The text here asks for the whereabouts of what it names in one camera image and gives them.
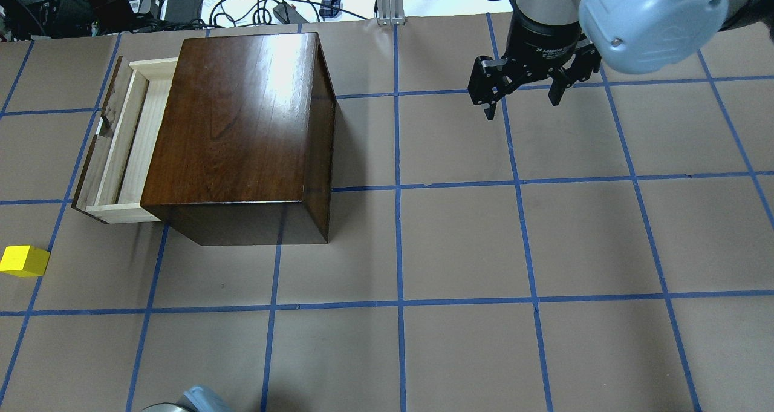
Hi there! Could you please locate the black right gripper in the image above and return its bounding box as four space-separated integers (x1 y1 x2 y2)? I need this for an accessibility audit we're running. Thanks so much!
467 19 602 120

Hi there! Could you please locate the yellow block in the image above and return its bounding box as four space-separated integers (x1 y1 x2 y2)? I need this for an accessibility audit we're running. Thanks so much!
1 246 51 278

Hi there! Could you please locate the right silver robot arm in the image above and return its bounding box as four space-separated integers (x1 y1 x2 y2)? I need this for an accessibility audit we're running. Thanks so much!
467 0 772 119

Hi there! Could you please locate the dark wooden drawer cabinet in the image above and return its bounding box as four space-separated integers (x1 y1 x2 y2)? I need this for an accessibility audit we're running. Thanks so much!
140 33 336 246

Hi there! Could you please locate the light wooden drawer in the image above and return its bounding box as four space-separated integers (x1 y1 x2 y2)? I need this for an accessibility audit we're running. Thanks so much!
71 56 178 224

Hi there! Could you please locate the small blue device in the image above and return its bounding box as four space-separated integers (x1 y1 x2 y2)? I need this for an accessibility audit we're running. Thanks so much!
318 0 342 21

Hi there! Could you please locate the aluminium frame post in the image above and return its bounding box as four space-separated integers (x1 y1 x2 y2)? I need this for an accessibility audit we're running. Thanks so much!
376 0 406 26

